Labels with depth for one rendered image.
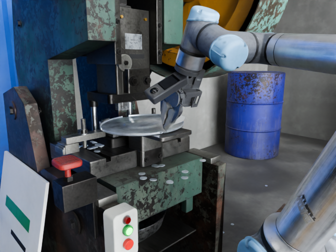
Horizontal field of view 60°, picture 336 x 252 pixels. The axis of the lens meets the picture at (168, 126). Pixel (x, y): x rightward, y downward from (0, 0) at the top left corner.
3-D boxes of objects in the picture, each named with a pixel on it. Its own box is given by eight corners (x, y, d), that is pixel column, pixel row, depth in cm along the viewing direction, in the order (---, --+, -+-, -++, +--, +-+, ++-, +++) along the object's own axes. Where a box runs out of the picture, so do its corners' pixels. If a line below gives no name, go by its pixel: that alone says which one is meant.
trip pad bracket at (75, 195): (101, 238, 81) (97, 172, 77) (68, 254, 74) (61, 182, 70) (90, 229, 85) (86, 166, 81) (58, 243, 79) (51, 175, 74)
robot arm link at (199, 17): (203, 12, 66) (185, 1, 72) (189, 58, 72) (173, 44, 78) (229, 17, 70) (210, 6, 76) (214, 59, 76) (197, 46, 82)
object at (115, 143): (154, 138, 114) (154, 130, 114) (111, 148, 101) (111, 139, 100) (130, 130, 126) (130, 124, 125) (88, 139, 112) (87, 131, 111)
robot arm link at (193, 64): (190, 57, 72) (172, 44, 77) (185, 74, 75) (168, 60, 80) (212, 57, 77) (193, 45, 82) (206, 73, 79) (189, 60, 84)
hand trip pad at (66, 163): (86, 188, 74) (84, 159, 73) (63, 195, 70) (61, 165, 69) (73, 180, 79) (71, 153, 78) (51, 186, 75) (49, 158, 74)
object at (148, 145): (192, 168, 98) (193, 129, 95) (161, 179, 88) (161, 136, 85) (145, 151, 115) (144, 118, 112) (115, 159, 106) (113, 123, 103)
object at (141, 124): (119, 142, 83) (119, 139, 83) (89, 122, 107) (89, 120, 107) (200, 126, 97) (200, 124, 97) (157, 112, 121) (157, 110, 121)
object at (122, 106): (130, 109, 110) (130, 99, 109) (120, 110, 107) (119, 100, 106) (125, 108, 112) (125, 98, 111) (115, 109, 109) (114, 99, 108)
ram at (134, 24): (158, 92, 105) (158, 4, 98) (124, 95, 95) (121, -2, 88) (130, 89, 117) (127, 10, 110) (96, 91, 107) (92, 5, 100)
